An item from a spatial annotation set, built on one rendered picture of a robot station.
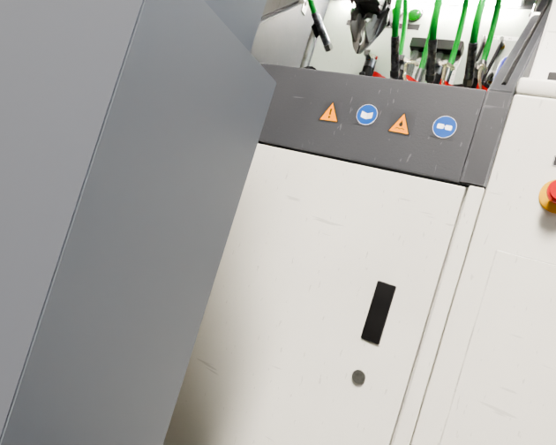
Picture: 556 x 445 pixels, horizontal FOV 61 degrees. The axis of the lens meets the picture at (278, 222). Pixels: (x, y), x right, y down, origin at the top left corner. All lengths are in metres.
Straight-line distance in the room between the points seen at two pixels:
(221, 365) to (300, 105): 0.52
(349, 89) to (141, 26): 0.57
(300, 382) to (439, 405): 0.23
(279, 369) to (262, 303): 0.12
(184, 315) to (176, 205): 0.14
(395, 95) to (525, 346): 0.45
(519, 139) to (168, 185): 0.57
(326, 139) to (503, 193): 0.32
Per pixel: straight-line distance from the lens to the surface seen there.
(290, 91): 0.96
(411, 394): 0.81
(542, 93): 0.86
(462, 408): 0.81
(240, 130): 0.54
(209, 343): 0.94
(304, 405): 0.87
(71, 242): 0.39
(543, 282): 0.79
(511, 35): 1.52
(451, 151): 0.83
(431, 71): 1.12
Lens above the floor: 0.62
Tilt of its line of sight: 2 degrees up
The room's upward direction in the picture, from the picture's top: 17 degrees clockwise
